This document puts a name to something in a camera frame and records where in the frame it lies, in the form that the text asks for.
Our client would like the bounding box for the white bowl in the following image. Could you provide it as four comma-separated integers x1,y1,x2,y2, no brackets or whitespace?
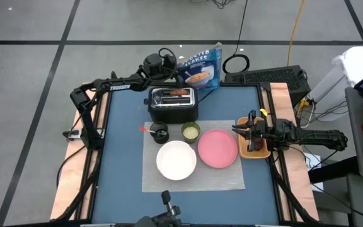
155,140,198,182

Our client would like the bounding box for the spoon with red handle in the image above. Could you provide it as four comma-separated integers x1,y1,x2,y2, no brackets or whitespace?
138,125,168,136

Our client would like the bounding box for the black toaster power cord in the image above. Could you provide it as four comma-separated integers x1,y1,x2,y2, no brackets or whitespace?
198,90,217,103

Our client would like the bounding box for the yellow power plug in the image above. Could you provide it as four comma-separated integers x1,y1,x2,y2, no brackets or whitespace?
297,98,310,111

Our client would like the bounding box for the orange plastic tray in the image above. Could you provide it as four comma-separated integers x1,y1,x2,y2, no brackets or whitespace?
236,116,272,160

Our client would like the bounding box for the white paper sheet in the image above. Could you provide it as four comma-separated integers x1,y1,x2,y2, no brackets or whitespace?
302,153,325,192

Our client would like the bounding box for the wooden table side board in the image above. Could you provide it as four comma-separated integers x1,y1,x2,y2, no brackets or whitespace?
49,82,110,221
262,82,320,221

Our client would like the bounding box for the black table frame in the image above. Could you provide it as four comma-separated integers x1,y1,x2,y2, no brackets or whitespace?
52,80,320,227

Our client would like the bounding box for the pink plate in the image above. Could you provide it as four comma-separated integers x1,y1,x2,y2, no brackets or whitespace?
197,128,239,169

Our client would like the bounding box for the black cup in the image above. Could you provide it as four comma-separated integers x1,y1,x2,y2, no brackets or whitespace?
149,121,170,145

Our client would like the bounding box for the white trash bin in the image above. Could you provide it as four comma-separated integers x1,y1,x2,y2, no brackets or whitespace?
307,45,363,122

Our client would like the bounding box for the beige woven placemat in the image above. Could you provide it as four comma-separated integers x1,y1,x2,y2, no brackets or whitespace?
141,119,246,193

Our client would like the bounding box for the blue frosted flakes cereal box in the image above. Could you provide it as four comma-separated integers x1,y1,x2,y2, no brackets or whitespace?
176,42,224,102

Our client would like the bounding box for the black and silver toaster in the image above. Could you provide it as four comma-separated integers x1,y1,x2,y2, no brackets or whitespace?
143,85,200,124

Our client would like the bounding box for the green cup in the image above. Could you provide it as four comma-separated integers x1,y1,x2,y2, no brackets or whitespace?
181,121,202,144

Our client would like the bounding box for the black metal beam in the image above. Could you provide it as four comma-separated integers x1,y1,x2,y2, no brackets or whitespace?
307,156,360,184

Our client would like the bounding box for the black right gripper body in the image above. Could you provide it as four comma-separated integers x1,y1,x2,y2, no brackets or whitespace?
246,108,279,153

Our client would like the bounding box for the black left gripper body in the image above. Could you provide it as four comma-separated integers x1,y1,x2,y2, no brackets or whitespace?
161,47,180,81

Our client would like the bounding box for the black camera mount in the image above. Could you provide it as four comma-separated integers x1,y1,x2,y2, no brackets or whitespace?
133,189,183,227

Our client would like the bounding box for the yellow floor cable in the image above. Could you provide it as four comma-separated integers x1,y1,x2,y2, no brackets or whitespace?
287,0,306,67

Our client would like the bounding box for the black floor cable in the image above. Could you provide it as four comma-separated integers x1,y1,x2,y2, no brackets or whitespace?
221,0,251,75

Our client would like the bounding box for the black computer case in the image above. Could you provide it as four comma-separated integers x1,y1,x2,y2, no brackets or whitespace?
224,64,312,107

